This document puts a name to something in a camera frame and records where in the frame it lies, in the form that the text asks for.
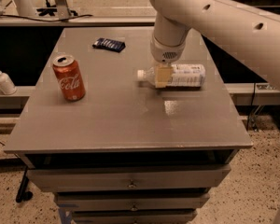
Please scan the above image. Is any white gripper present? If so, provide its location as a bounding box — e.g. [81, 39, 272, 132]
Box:
[150, 37, 186, 88]

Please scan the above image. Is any clear blue-label plastic bottle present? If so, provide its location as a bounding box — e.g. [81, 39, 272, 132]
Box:
[137, 63, 206, 88]

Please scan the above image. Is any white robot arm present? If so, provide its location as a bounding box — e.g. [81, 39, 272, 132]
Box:
[149, 0, 280, 90]

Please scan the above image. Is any white pump dispenser bottle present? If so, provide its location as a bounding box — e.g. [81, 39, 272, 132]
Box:
[0, 70, 17, 95]

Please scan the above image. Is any dark blue snack packet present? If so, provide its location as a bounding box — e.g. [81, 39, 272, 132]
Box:
[92, 37, 125, 53]

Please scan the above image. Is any grey drawer cabinet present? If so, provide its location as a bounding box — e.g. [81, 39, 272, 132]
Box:
[3, 25, 254, 224]

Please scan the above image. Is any red Coca-Cola can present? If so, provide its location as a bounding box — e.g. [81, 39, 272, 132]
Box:
[52, 55, 86, 101]

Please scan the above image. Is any top grey drawer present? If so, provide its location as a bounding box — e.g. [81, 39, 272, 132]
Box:
[27, 164, 231, 192]

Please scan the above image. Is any grey drawer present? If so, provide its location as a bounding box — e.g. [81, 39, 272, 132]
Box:
[55, 191, 209, 211]
[72, 209, 197, 224]
[27, 164, 231, 192]

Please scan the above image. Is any bottom grey drawer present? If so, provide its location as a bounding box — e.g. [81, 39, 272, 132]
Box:
[72, 209, 197, 224]

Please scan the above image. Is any middle grey drawer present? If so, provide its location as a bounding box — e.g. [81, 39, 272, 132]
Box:
[55, 191, 209, 211]

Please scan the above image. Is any black caster wheel leg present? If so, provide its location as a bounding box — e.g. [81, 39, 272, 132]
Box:
[16, 171, 33, 203]

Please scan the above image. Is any left grey metal post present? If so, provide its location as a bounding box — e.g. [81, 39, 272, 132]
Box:
[55, 0, 71, 20]

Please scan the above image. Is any black cable on rail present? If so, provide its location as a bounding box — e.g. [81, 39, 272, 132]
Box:
[0, 13, 94, 23]

